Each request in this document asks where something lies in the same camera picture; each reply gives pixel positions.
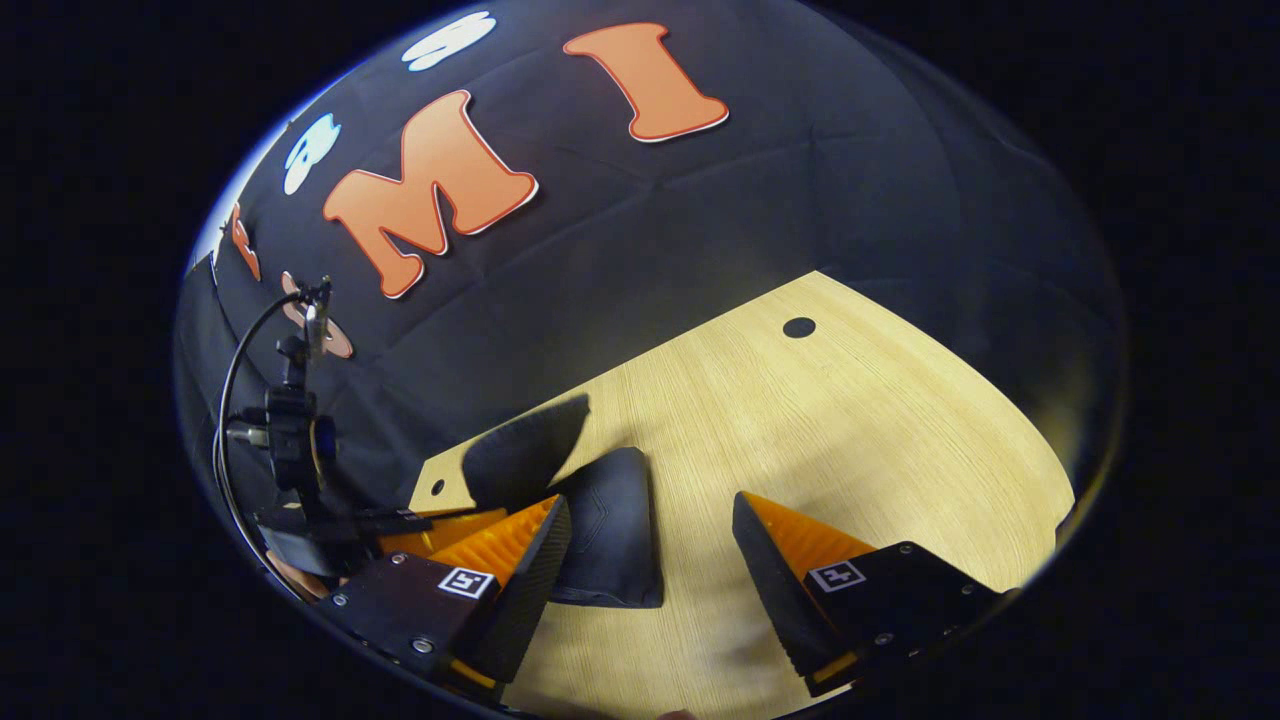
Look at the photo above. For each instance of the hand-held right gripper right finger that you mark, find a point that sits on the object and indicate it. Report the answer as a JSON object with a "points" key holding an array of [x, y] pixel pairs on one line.
{"points": [[775, 600]]}

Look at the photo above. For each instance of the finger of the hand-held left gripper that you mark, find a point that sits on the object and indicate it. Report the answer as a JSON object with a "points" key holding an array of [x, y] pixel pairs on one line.
{"points": [[440, 525]]}

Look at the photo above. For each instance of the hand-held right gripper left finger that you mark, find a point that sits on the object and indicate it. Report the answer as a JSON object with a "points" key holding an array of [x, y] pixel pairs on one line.
{"points": [[530, 590]]}

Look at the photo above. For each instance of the dark grey jeans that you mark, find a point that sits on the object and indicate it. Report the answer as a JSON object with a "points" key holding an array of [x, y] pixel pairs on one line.
{"points": [[610, 530]]}

